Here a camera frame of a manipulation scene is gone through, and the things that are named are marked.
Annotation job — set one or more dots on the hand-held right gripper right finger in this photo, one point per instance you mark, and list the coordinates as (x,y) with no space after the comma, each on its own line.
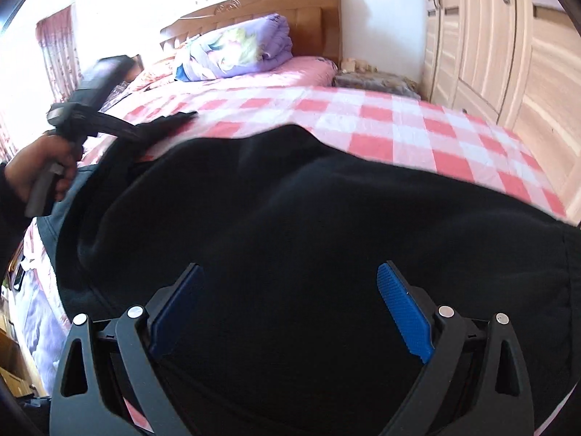
(405,309)

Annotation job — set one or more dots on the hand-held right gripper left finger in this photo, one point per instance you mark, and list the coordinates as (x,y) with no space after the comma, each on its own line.
(178,308)

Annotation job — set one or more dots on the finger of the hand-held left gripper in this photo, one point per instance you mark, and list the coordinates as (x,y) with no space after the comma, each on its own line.
(154,126)

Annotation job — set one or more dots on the black pants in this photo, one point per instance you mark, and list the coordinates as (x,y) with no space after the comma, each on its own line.
(295,218)

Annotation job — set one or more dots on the person's left hand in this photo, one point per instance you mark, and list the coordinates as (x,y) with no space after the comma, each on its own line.
(31,163)

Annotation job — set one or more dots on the pink floral quilt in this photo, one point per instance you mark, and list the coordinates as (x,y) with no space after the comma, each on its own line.
(140,81)

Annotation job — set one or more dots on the pink floral curtain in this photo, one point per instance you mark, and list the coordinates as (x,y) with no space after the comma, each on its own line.
(56,54)

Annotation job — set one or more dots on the purple floral pillow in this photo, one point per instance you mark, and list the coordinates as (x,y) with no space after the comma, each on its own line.
(254,45)

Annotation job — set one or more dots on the lilac printed bed cloth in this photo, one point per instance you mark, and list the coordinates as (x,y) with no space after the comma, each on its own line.
(41,309)

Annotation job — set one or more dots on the pink pillow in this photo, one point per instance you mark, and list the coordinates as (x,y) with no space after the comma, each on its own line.
(313,70)

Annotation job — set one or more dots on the wooden cabinet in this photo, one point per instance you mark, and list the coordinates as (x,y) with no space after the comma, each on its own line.
(13,372)

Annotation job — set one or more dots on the brown wooden headboard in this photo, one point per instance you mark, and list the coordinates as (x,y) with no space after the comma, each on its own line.
(313,13)

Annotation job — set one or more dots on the pink checkered bed sheet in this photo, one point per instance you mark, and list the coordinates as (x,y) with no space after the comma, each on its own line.
(363,113)

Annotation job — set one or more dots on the patterned cushion by headboard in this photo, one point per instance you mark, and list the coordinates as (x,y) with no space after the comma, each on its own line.
(372,82)

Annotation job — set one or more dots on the light wooden wardrobe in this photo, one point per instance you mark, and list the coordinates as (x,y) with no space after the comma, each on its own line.
(490,54)

